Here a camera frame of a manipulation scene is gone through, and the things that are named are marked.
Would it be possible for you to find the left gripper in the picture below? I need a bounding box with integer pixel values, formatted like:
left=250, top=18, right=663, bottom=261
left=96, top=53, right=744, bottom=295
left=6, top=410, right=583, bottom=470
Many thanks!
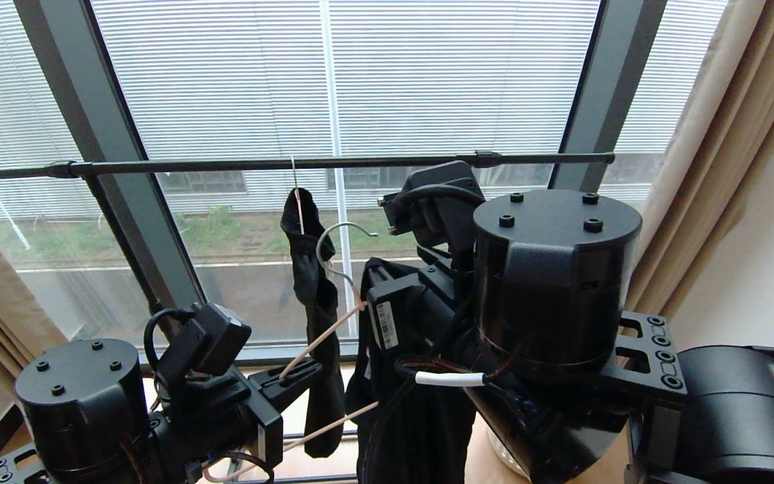
left=152, top=358, right=324, bottom=484

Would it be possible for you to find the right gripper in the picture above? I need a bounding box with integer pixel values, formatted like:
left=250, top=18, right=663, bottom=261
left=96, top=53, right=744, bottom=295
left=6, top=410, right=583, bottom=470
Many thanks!
left=365, top=272, right=475, bottom=357

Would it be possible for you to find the pink clothes hanger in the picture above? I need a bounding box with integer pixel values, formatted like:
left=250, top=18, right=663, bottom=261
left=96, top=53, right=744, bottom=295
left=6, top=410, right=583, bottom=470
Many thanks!
left=202, top=222, right=381, bottom=484
left=291, top=156, right=306, bottom=236

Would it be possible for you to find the black garment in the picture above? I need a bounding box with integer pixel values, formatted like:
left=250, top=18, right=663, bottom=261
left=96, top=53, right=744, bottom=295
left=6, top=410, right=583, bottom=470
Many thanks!
left=345, top=259, right=478, bottom=484
left=281, top=188, right=347, bottom=459

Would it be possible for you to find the white laundry basket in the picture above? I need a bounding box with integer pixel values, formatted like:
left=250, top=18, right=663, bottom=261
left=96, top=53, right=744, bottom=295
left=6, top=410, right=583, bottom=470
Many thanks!
left=486, top=427, right=532, bottom=479

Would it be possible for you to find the black clothes rack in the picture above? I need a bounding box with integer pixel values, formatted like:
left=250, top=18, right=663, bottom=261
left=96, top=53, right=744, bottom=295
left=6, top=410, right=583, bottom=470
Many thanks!
left=0, top=152, right=616, bottom=484

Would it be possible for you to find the window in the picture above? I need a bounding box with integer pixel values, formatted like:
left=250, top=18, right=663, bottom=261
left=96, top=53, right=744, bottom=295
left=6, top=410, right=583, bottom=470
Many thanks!
left=0, top=0, right=727, bottom=367

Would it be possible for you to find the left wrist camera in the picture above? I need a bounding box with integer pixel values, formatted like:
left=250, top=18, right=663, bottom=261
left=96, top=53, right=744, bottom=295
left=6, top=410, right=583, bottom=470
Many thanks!
left=144, top=302, right=253, bottom=404

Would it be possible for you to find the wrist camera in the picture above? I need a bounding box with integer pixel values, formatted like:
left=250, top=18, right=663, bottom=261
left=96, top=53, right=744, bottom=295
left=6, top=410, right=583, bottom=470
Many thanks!
left=379, top=161, right=486, bottom=256
left=144, top=302, right=253, bottom=404

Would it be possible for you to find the black cable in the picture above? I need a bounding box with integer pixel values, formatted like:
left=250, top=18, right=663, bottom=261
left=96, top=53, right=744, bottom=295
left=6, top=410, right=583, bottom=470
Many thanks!
left=222, top=449, right=275, bottom=484

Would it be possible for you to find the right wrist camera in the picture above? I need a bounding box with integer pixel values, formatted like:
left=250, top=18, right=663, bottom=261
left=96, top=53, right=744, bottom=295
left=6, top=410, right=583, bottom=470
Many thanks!
left=379, top=161, right=486, bottom=256

